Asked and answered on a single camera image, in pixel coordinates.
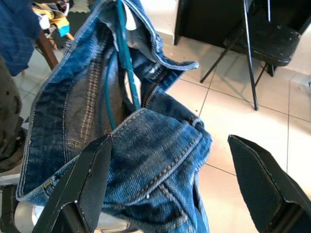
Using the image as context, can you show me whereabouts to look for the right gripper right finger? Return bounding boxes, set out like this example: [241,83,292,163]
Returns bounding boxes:
[227,134,311,233]

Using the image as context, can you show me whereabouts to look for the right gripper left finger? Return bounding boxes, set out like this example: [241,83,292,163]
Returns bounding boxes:
[31,134,114,233]

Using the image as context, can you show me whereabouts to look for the blue denim shorts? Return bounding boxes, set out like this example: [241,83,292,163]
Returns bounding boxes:
[16,0,213,233]

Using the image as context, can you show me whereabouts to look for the blue wire hanger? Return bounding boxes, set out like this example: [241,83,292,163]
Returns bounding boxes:
[104,0,141,131]

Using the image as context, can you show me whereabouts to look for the dark navy shirt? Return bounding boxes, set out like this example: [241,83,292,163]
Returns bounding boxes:
[0,0,42,77]

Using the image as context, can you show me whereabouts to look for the dark wooden table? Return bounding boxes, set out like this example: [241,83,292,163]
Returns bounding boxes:
[36,31,59,71]

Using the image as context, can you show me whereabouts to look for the black folding chair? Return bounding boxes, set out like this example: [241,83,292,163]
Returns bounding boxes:
[200,0,311,111]

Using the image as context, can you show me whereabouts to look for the small black foam mat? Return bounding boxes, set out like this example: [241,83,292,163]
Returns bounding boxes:
[50,11,92,43]

